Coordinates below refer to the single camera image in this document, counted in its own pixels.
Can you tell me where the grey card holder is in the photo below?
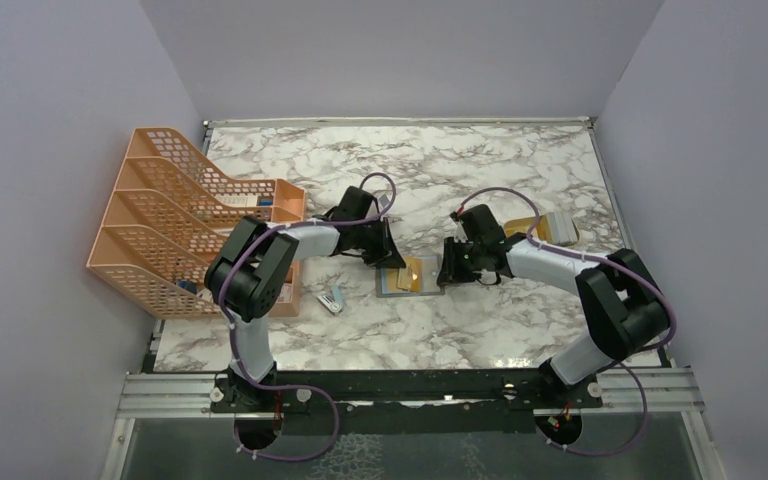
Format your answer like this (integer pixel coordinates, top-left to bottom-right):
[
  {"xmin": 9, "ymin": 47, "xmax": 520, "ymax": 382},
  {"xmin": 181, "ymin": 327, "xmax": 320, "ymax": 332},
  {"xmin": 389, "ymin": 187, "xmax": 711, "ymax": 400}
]
[{"xmin": 376, "ymin": 255, "xmax": 445, "ymax": 298}]

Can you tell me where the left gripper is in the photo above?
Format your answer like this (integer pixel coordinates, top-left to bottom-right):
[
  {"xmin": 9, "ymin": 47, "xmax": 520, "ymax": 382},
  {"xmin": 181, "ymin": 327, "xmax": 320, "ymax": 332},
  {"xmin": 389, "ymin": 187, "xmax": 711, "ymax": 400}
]
[{"xmin": 352, "ymin": 217, "xmax": 405, "ymax": 269}]

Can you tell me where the gold credit card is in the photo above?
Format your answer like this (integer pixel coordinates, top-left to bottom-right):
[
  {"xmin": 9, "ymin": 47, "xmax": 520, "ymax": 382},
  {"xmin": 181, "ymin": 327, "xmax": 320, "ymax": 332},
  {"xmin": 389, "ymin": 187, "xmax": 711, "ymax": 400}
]
[
  {"xmin": 398, "ymin": 257, "xmax": 423, "ymax": 292},
  {"xmin": 381, "ymin": 269, "xmax": 400, "ymax": 295}
]

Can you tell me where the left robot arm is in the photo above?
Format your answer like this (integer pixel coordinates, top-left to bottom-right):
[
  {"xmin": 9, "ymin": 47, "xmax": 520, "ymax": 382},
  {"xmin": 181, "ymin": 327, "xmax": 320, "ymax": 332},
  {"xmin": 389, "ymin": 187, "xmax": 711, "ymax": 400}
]
[{"xmin": 204, "ymin": 186, "xmax": 406, "ymax": 411}]

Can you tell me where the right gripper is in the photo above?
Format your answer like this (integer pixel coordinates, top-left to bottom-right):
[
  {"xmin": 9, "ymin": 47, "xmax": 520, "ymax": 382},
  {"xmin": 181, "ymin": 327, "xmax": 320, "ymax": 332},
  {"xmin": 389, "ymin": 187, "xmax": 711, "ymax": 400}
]
[{"xmin": 437, "ymin": 235, "xmax": 484, "ymax": 285}]

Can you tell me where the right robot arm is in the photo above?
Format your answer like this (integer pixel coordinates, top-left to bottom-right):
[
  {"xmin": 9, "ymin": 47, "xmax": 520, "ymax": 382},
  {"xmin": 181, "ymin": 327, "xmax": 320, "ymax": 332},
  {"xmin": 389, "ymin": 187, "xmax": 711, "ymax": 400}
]
[{"xmin": 437, "ymin": 204, "xmax": 673, "ymax": 407}]

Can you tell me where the orange mesh file organizer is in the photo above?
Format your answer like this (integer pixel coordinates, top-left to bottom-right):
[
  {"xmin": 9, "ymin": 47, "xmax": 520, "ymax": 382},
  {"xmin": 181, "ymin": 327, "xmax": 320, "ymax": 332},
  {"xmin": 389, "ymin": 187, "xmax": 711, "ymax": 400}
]
[{"xmin": 87, "ymin": 127, "xmax": 307, "ymax": 319}]

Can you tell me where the small blue white clip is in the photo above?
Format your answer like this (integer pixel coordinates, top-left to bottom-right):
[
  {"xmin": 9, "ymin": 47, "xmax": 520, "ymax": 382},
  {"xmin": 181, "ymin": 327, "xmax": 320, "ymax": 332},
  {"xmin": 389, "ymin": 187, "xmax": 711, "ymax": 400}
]
[{"xmin": 317, "ymin": 285, "xmax": 345, "ymax": 315}]

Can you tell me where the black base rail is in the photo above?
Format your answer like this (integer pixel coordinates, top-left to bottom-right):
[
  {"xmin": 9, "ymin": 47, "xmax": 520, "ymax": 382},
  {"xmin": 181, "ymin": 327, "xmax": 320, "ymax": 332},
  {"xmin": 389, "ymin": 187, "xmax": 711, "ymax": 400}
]
[{"xmin": 118, "ymin": 367, "xmax": 703, "ymax": 439}]

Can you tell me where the yellow oval card tray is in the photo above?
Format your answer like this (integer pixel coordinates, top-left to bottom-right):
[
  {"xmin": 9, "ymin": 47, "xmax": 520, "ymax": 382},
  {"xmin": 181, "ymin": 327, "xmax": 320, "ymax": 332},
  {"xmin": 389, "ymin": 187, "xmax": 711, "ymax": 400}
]
[{"xmin": 503, "ymin": 216, "xmax": 551, "ymax": 240}]

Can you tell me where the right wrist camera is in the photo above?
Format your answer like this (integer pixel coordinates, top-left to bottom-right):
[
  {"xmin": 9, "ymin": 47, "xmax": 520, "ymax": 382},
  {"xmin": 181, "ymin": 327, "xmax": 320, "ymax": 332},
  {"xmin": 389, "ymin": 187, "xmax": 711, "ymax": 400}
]
[{"xmin": 450, "ymin": 212, "xmax": 470, "ymax": 243}]

